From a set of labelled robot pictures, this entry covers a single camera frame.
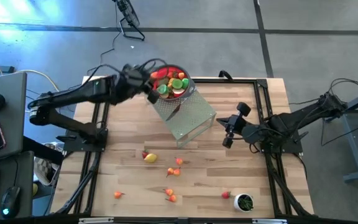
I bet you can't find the red collapsible bowl grey rim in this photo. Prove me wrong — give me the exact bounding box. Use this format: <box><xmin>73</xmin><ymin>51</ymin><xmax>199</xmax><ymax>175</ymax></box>
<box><xmin>149</xmin><ymin>63</ymin><xmax>196</xmax><ymax>102</ymax></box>

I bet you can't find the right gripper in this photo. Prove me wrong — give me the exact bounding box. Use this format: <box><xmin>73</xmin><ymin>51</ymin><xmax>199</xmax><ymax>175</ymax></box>
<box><xmin>216</xmin><ymin>101</ymin><xmax>252</xmax><ymax>149</ymax></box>

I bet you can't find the white pot with succulent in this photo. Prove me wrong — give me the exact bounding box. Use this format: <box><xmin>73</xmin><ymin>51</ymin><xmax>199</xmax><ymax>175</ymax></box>
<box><xmin>232</xmin><ymin>192</ymin><xmax>255</xmax><ymax>213</ymax></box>

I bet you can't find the grey desk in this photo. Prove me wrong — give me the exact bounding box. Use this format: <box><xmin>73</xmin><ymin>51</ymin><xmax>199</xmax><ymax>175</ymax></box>
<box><xmin>0</xmin><ymin>72</ymin><xmax>28</xmax><ymax>164</ymax></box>

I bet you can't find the grey-blue side table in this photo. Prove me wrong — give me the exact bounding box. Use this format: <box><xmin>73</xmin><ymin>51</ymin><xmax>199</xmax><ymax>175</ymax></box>
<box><xmin>336</xmin><ymin>85</ymin><xmax>358</xmax><ymax>183</ymax></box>

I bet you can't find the black floor cable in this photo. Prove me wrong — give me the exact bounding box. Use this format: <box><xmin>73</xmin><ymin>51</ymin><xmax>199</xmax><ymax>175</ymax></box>
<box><xmin>87</xmin><ymin>6</ymin><xmax>121</xmax><ymax>75</ymax></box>

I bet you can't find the black computer mouse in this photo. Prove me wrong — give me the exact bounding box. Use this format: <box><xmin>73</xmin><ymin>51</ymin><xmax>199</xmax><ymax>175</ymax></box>
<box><xmin>0</xmin><ymin>185</ymin><xmax>22</xmax><ymax>218</ymax></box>

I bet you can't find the checkered bag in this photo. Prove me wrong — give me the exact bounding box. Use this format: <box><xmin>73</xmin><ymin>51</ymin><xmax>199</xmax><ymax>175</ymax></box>
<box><xmin>33</xmin><ymin>141</ymin><xmax>62</xmax><ymax>187</ymax></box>

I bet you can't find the yellow toy mango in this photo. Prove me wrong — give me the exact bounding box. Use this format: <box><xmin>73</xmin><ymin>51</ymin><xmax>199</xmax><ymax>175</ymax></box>
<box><xmin>144</xmin><ymin>152</ymin><xmax>158</xmax><ymax>164</ymax></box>

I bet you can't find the black floor fan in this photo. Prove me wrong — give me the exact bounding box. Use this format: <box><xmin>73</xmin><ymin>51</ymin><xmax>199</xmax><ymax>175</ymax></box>
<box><xmin>112</xmin><ymin>0</ymin><xmax>146</xmax><ymax>42</ymax></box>

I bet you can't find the black aluminium table frame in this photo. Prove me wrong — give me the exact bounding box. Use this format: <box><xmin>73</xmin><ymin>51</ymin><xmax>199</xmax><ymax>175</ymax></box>
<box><xmin>53</xmin><ymin>76</ymin><xmax>314</xmax><ymax>218</ymax></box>

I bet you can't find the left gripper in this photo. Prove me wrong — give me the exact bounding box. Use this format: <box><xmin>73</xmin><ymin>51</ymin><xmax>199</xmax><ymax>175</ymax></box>
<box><xmin>115</xmin><ymin>63</ymin><xmax>161</xmax><ymax>105</ymax></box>

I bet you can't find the pale green perforated metal shelf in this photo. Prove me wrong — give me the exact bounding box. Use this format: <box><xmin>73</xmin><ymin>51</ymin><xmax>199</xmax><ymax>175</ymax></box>
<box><xmin>152</xmin><ymin>90</ymin><xmax>217</xmax><ymax>149</ymax></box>

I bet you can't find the dark desk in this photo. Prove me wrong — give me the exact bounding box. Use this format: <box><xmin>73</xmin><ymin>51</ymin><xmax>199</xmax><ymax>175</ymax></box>
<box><xmin>0</xmin><ymin>151</ymin><xmax>34</xmax><ymax>220</ymax></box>

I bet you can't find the black table handle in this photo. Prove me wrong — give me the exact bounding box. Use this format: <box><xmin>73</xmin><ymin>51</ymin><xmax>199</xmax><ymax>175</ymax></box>
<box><xmin>218</xmin><ymin>70</ymin><xmax>234</xmax><ymax>82</ymax></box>

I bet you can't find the cream thick cable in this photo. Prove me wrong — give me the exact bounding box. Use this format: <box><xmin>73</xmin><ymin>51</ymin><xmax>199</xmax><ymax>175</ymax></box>
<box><xmin>16</xmin><ymin>70</ymin><xmax>62</xmax><ymax>93</ymax></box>

